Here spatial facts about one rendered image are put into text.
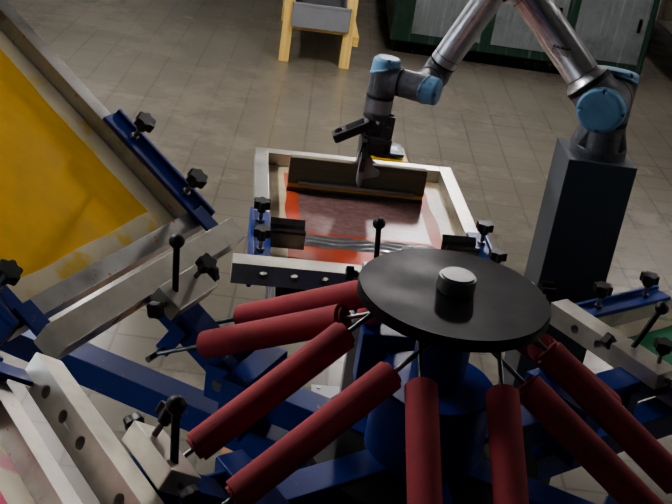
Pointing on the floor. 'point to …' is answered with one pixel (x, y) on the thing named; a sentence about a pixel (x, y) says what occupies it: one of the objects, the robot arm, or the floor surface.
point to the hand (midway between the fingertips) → (356, 179)
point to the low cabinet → (420, 28)
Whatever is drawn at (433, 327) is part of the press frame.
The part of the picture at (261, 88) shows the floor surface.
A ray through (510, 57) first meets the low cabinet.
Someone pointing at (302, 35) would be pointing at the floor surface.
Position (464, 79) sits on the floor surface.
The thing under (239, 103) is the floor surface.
